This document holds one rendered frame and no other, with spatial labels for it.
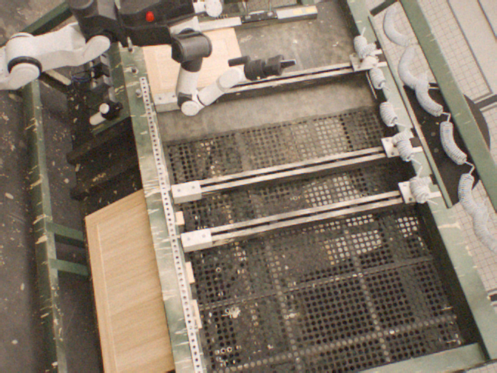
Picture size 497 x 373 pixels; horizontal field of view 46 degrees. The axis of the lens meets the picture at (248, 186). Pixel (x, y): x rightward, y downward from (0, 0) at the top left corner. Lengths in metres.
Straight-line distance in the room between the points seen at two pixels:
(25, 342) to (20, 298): 0.21
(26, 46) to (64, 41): 0.16
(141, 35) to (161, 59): 0.52
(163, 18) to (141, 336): 1.42
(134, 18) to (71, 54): 0.35
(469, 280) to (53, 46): 2.02
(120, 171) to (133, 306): 0.69
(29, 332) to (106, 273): 0.45
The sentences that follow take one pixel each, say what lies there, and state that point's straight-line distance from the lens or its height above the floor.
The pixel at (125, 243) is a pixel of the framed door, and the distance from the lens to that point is 2.97.
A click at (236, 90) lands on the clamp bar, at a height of 1.26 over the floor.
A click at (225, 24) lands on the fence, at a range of 3.17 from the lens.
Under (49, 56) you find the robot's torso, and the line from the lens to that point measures 2.70.
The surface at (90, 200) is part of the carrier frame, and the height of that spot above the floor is 0.28.
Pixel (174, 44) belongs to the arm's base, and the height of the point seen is 1.27.
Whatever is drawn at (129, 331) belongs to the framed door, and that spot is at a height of 0.42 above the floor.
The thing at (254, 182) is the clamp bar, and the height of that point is 1.23.
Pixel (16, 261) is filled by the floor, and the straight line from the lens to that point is 3.11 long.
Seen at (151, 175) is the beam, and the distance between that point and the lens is 2.67.
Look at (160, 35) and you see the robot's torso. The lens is 2.55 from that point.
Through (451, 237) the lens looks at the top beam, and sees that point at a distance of 2.68.
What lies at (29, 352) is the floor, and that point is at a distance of 3.00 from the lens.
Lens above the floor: 2.13
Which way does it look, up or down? 21 degrees down
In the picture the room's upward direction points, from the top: 65 degrees clockwise
